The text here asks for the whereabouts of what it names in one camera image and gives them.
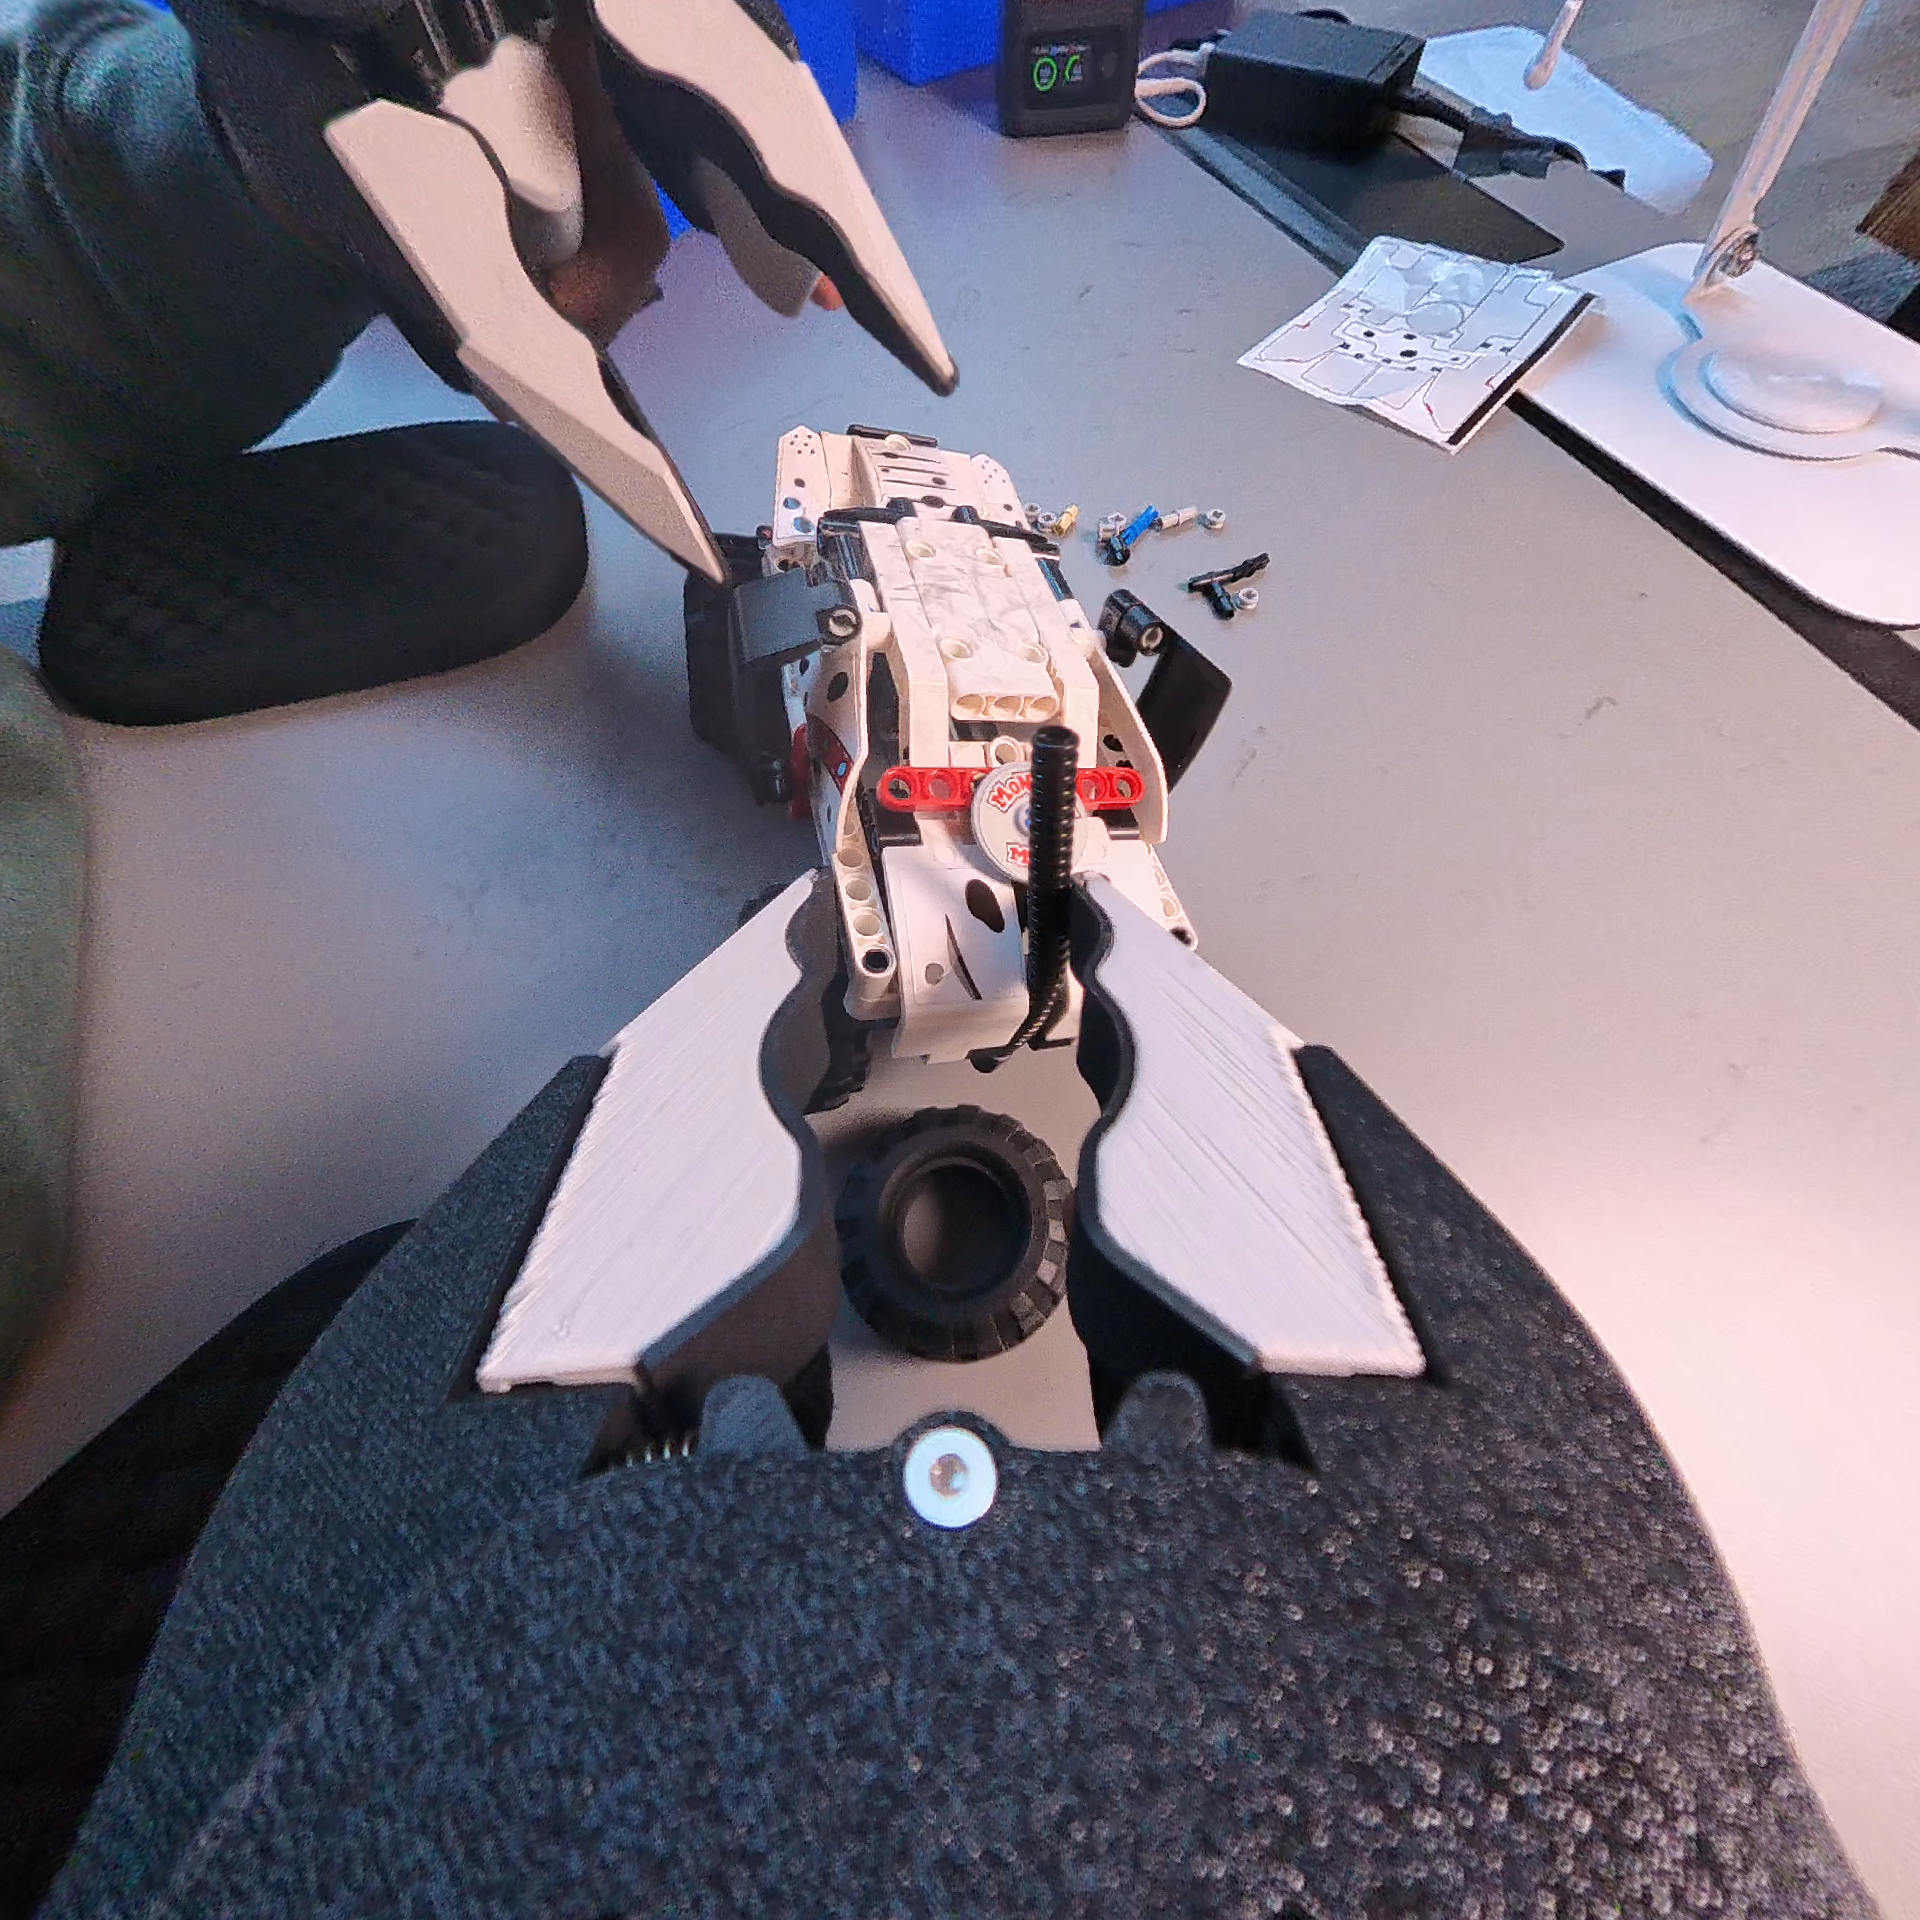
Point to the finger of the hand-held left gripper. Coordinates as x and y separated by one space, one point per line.
767 151
451 240

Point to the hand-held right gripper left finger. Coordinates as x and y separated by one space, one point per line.
662 1202

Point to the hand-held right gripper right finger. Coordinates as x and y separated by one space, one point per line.
1261 1202

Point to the black toy tire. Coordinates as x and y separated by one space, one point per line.
1037 1231

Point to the white toy brick truck model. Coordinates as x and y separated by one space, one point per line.
960 631

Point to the person's left hand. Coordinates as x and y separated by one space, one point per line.
616 271

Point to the blue plastic bin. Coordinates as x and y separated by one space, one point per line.
931 30

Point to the small black device green display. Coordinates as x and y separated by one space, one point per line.
1072 68

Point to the cluster of small toy pins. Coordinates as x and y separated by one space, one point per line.
1135 531

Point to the black power adapter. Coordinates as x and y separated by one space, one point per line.
1321 77

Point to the white sticker sheet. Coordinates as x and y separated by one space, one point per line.
1427 338

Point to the white booklet stand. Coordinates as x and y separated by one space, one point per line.
1801 422

